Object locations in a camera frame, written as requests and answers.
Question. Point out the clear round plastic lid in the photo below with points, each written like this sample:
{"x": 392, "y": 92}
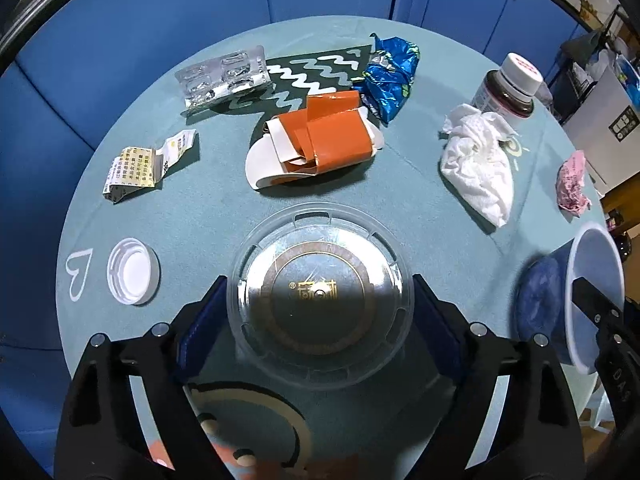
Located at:
{"x": 320, "y": 310}

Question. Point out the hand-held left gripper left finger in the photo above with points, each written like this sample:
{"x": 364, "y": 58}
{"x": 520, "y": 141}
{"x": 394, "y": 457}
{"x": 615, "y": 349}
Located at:
{"x": 200, "y": 332}

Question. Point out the pink tissue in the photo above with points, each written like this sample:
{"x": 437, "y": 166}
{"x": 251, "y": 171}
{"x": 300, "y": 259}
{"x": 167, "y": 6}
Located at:
{"x": 572, "y": 180}

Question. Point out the printed paper packet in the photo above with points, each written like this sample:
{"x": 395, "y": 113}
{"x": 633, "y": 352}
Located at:
{"x": 130, "y": 170}

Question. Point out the white bottle cap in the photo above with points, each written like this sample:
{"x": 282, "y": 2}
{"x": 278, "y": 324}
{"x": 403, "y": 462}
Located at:
{"x": 132, "y": 272}

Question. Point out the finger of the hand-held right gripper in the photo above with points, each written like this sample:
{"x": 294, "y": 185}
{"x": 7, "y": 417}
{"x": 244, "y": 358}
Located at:
{"x": 592, "y": 297}

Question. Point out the black metal rack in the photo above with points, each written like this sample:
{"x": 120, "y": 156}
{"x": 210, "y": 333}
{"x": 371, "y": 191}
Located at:
{"x": 607, "y": 20}

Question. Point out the white tissue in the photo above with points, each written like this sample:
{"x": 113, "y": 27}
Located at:
{"x": 475, "y": 170}

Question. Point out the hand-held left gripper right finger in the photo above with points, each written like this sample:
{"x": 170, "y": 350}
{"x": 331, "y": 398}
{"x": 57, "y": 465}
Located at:
{"x": 441, "y": 332}

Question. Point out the blue foil wrapper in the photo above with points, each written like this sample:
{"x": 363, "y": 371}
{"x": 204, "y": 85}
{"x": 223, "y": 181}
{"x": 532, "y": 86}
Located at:
{"x": 395, "y": 75}

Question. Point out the brown bottle with white cap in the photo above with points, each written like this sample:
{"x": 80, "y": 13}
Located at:
{"x": 510, "y": 90}

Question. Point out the teal tablecloth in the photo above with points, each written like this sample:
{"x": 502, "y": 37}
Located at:
{"x": 200, "y": 220}

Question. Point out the blue kitchen cabinets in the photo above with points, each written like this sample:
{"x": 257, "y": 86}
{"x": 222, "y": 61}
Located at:
{"x": 150, "y": 10}

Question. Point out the white tall storage unit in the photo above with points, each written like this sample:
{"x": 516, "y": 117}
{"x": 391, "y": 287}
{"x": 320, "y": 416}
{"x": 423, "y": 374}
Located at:
{"x": 610, "y": 150}

